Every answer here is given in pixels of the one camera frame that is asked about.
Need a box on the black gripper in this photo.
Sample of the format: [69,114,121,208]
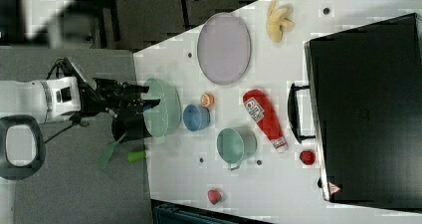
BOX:
[78,78,160,121]

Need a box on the red plush ketchup bottle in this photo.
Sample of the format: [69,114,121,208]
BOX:
[243,89,289,153]

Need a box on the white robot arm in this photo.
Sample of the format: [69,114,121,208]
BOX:
[1,77,161,180]

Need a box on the grey oval plate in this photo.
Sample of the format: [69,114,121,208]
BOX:
[197,13,251,86]

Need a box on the green colander bowl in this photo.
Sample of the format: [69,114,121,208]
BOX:
[141,78,182,138]

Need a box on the blue cup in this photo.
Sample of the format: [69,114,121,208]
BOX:
[183,105,210,131]

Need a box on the green spatula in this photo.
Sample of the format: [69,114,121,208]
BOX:
[96,134,149,170]

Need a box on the dark teal crate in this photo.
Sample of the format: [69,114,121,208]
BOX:
[152,203,270,224]

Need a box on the red plush apple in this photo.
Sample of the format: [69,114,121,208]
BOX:
[207,189,222,205]

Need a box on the yellow plush banana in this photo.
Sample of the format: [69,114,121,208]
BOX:
[266,0,295,43]

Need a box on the red plush strawberry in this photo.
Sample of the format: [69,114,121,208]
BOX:
[300,150,317,165]

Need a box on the black toaster oven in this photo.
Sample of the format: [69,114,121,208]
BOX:
[304,13,422,213]

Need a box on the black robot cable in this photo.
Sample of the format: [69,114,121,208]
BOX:
[43,58,90,144]

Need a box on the green mug with handle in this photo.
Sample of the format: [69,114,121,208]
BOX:
[216,126,257,171]

